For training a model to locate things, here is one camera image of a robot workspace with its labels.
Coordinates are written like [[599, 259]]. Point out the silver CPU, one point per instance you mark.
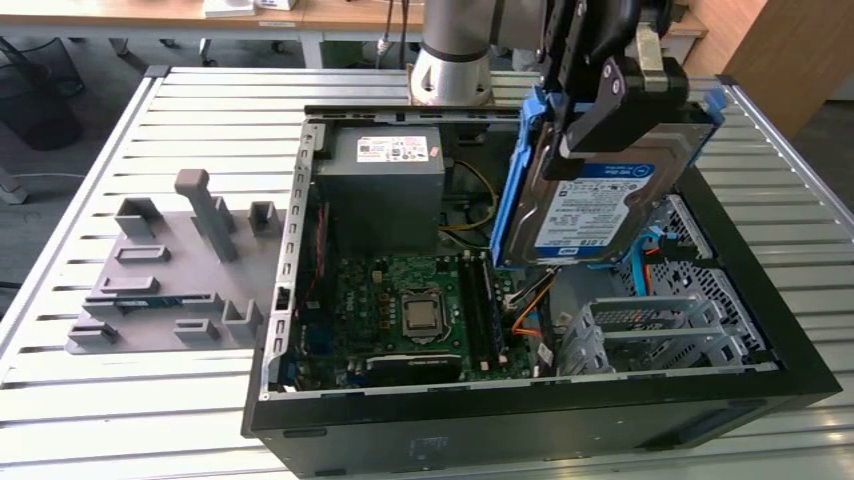
[[423, 316]]

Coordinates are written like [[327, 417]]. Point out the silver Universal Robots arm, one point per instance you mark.
[[453, 30]]

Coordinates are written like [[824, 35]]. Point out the black graphics card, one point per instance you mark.
[[413, 372]]

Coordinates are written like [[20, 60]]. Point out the grey power supply unit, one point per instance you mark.
[[380, 210]]

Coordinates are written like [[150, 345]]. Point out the black mesh waste bin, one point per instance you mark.
[[40, 100]]

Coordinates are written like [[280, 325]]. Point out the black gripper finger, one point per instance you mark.
[[627, 100], [563, 60]]

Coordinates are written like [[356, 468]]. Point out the grey parts rack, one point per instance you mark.
[[180, 290]]

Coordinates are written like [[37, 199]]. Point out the hard disk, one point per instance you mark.
[[600, 215]]

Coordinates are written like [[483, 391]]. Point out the white box with blue print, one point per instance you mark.
[[273, 4]]

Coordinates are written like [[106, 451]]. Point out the wooden desk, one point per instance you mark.
[[360, 22], [133, 22]]

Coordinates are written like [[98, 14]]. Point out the green motherboard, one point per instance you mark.
[[373, 310]]

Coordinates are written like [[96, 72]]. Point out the grey metal stand foot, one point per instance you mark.
[[13, 192]]

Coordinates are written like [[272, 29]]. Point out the metal disk bay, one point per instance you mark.
[[667, 337]]

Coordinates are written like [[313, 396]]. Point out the black PC case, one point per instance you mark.
[[533, 425]]

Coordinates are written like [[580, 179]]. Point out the black RAM slot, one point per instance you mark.
[[488, 310], [479, 310], [471, 310]]

